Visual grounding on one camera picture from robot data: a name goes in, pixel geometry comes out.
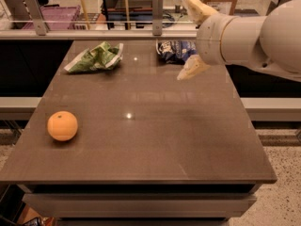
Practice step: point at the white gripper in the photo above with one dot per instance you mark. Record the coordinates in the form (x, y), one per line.
(209, 40)

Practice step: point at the green jalapeno chip bag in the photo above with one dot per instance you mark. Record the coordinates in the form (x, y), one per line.
(103, 57)

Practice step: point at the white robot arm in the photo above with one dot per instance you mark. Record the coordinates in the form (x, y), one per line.
(265, 44)

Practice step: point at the blue chip bag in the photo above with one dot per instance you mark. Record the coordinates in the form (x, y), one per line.
(175, 51)

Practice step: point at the purple plastic crate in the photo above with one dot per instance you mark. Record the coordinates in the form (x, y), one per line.
(59, 18)

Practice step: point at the orange fruit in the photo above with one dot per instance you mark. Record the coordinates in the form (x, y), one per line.
(62, 126)

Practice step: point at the glass railing panel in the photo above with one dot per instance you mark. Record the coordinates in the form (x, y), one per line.
(101, 26)

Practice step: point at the middle metal railing post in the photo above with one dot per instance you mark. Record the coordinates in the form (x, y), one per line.
(157, 17)

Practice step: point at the yellow broom handle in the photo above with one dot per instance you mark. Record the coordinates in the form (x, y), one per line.
(83, 4)

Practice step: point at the left metal railing post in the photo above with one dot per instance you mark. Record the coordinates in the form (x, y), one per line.
(40, 26)

